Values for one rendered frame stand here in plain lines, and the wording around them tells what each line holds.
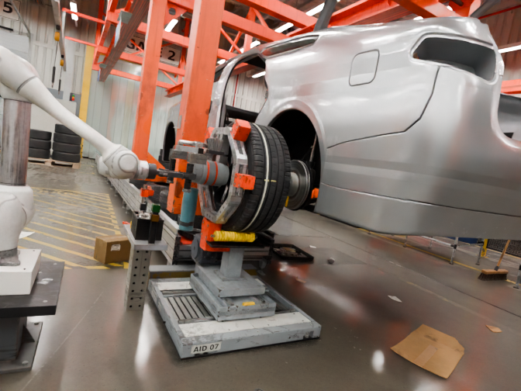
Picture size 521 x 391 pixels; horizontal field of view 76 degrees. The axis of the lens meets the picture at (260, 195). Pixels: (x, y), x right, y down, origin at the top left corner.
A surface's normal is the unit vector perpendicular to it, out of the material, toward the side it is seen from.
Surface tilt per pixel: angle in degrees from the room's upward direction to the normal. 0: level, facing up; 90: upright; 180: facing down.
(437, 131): 90
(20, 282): 90
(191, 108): 90
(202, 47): 90
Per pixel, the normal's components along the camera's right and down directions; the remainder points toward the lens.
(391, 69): -0.86, -0.09
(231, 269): 0.48, 0.17
